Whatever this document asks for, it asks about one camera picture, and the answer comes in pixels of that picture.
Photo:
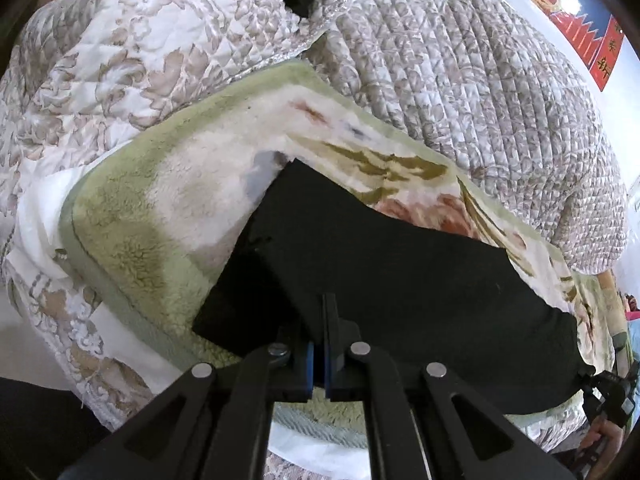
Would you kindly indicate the person's right hand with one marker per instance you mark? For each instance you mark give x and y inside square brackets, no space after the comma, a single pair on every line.
[603,429]

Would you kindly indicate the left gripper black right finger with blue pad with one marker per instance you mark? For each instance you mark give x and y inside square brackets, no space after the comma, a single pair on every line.
[431,425]

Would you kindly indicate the red blue wall poster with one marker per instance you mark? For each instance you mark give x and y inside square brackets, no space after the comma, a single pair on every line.
[591,30]

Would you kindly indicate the quilted beige floral comforter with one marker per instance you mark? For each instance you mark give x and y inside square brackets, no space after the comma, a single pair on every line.
[472,80]

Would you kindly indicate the green floral fleece blanket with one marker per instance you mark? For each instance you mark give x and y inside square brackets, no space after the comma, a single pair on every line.
[151,228]

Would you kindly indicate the black pants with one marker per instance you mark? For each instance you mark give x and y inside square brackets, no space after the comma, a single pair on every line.
[422,295]

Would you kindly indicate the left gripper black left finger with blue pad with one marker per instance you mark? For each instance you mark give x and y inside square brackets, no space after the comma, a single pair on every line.
[211,423]

